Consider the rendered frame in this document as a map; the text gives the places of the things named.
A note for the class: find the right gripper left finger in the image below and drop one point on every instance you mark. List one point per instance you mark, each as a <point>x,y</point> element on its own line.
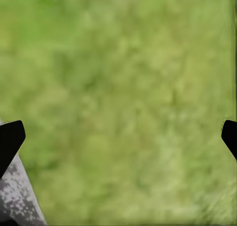
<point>12,136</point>

